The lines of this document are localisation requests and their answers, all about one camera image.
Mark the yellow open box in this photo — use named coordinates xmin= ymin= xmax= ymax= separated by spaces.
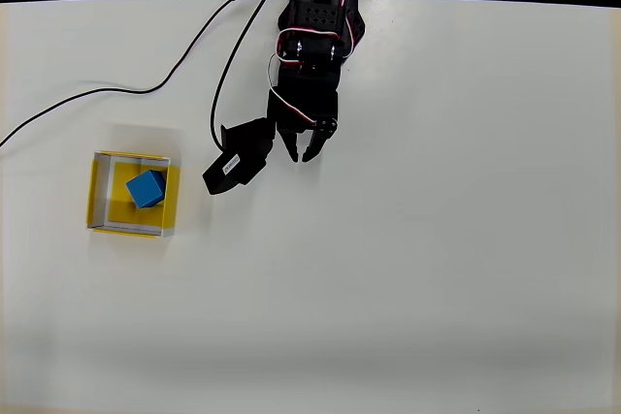
xmin=85 ymin=150 xmax=181 ymax=239

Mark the blue rectangular block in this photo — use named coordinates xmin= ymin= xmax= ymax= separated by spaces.
xmin=124 ymin=169 xmax=168 ymax=210

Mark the black camera cable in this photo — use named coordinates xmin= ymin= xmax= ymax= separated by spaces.
xmin=0 ymin=0 xmax=278 ymax=151

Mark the black webcam with white label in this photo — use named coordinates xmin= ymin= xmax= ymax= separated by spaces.
xmin=202 ymin=116 xmax=279 ymax=197

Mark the white red servo wire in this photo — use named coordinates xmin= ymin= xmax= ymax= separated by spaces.
xmin=267 ymin=0 xmax=363 ymax=127

